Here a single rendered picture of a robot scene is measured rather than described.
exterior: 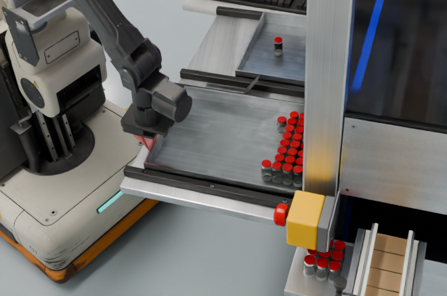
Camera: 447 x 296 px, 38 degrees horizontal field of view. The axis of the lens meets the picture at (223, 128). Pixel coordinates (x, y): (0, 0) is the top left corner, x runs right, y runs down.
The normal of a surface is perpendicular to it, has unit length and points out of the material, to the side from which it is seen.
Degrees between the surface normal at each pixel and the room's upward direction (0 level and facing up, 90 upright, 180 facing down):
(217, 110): 0
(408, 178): 90
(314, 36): 90
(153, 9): 0
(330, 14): 90
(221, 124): 0
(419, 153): 90
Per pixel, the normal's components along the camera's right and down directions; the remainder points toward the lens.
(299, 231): -0.31, 0.68
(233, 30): -0.07, -0.72
